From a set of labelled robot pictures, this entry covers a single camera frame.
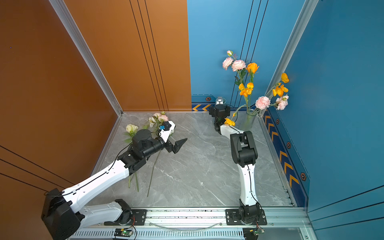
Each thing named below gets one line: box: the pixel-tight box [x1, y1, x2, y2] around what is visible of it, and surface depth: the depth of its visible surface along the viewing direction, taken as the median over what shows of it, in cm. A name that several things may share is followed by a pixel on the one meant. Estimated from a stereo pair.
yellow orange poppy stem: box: [239, 72, 290, 113], surface depth 82 cm
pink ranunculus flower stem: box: [256, 95, 289, 116], surface depth 81 cm
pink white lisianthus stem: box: [222, 50, 247, 86], surface depth 83 cm
